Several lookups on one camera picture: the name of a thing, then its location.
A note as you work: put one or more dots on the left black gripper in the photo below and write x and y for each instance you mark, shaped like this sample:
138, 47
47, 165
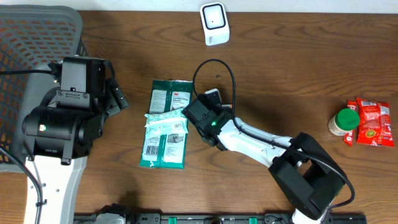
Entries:
113, 96

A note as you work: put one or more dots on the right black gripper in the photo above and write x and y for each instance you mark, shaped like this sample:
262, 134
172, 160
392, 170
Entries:
227, 108

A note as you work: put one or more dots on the pale green wipes pack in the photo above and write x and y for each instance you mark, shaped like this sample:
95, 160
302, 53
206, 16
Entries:
171, 122

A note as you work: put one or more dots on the green 3M gloves package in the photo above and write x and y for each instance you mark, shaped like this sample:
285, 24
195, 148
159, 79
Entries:
167, 151

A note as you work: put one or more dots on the green lid jar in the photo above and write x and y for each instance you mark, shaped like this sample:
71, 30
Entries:
343, 122

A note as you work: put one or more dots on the red instant coffee stick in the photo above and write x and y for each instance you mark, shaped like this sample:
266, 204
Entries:
349, 137

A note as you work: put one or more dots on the red snack bag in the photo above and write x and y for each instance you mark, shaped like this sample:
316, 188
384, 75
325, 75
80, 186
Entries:
375, 123

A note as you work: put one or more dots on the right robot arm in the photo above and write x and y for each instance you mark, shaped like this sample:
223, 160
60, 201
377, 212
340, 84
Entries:
309, 178

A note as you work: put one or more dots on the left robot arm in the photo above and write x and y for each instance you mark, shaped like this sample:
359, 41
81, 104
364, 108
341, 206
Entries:
63, 112

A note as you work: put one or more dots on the white barcode scanner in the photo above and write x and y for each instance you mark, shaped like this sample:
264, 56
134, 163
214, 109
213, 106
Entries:
215, 23

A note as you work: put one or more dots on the grey plastic mesh basket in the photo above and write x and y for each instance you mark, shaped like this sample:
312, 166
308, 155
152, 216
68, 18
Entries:
31, 37

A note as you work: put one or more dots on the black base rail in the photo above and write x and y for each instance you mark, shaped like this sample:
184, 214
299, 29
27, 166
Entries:
155, 218

